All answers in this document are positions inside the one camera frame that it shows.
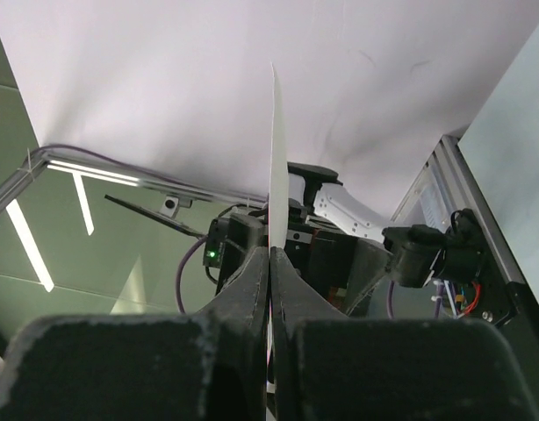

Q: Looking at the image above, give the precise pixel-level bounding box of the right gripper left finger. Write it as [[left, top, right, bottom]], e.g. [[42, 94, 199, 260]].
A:
[[0, 247, 270, 420]]

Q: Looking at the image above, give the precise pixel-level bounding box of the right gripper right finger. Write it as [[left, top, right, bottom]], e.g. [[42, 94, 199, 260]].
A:
[[269, 247, 539, 420]]

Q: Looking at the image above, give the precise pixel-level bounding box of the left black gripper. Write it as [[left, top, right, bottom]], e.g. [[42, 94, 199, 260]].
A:
[[204, 210, 392, 316]]

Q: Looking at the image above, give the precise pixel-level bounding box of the white paper coffee filter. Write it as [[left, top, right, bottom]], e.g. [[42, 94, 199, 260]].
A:
[[265, 61, 291, 387]]

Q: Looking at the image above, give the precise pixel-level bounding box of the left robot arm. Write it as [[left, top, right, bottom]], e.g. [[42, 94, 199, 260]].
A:
[[284, 162, 485, 319]]

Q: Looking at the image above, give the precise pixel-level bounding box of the overhead camera mount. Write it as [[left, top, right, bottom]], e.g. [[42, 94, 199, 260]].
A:
[[104, 195, 205, 239]]

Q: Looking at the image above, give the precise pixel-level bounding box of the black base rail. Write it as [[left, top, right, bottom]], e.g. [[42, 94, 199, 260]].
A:
[[441, 135, 539, 360]]

